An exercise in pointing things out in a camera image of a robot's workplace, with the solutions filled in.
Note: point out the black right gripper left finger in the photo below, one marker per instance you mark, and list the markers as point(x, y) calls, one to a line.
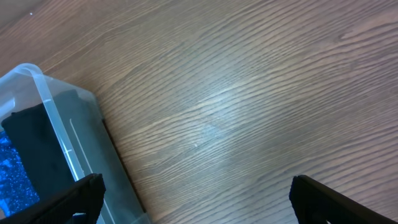
point(81, 203)

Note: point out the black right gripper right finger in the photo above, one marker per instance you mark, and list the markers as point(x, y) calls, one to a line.
point(315, 203)

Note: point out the black cloth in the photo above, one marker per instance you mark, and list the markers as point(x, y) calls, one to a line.
point(31, 132)

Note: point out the sparkly blue cloth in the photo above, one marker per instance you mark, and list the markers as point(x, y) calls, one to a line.
point(17, 192)

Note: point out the clear plastic container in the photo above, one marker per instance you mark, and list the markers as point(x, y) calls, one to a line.
point(26, 86)

